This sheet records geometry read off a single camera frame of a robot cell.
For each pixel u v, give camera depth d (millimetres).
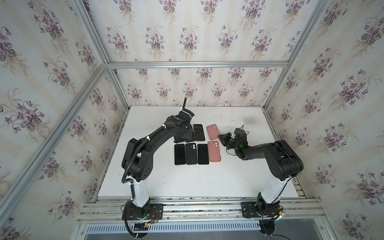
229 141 854
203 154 930
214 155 936
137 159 485
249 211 729
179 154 930
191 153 936
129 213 671
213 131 1043
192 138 1006
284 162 494
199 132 1049
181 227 765
